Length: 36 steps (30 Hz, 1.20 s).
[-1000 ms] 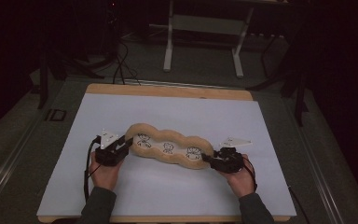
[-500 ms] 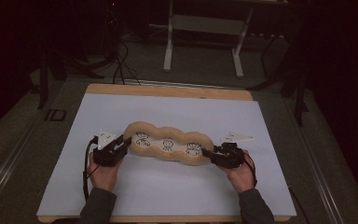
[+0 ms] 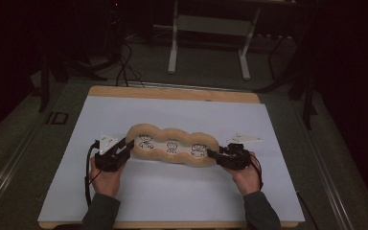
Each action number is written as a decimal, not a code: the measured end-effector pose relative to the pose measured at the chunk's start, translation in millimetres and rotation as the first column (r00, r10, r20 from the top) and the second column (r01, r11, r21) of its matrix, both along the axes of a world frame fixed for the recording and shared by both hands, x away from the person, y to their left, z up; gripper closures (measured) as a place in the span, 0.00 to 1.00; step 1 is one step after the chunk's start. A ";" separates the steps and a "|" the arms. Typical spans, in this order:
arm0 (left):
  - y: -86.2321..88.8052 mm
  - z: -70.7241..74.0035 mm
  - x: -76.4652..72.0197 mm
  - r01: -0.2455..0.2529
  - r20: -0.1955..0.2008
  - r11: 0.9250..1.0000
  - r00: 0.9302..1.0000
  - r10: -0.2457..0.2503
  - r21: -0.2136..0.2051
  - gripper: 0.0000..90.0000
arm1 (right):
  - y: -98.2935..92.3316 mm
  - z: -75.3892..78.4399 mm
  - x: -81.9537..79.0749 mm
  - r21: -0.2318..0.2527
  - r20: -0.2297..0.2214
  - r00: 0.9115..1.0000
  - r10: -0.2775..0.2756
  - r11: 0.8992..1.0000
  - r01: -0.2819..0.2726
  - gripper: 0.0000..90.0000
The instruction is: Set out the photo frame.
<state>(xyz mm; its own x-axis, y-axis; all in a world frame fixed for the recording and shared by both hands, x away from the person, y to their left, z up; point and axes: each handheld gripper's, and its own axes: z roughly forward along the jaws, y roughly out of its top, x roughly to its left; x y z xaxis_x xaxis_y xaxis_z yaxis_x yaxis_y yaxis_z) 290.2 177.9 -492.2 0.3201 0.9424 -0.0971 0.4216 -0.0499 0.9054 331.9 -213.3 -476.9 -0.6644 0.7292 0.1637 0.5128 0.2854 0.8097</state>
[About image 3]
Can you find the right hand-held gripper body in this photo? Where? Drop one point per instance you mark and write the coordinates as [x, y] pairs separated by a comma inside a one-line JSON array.
[[238, 158]]

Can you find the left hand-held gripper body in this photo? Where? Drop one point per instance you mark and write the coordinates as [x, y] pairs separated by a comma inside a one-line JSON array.
[[108, 161]]

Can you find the wooden triple-circle photo frame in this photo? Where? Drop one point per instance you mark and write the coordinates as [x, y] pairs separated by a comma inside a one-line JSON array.
[[172, 134]]

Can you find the person's left hand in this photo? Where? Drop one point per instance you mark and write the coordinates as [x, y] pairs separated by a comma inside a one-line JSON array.
[[105, 183]]

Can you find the person's right hand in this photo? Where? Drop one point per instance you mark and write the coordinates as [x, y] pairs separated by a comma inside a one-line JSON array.
[[247, 180]]

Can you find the white table mat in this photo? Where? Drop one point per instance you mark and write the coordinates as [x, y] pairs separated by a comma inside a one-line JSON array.
[[172, 198]]

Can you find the black tripod stand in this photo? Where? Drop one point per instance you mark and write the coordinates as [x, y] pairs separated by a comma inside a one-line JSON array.
[[307, 102], [44, 83]]

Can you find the white metal stand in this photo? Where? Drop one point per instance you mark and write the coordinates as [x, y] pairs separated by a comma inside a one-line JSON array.
[[173, 48]]

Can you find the metal floor rail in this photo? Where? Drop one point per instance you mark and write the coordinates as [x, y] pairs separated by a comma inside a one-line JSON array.
[[9, 174], [327, 179]]

